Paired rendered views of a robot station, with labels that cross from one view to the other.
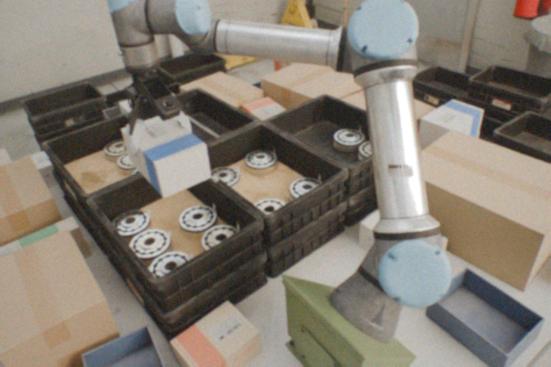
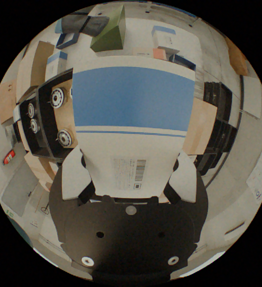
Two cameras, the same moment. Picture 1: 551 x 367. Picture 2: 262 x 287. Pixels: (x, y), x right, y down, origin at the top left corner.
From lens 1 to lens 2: 0.98 m
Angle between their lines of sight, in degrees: 36
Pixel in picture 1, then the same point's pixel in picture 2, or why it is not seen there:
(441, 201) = (36, 66)
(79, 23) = not seen: hidden behind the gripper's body
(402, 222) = not seen: outside the picture
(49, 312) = (204, 109)
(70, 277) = (192, 122)
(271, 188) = (69, 114)
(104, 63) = not seen: hidden behind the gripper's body
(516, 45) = (18, 149)
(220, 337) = (148, 54)
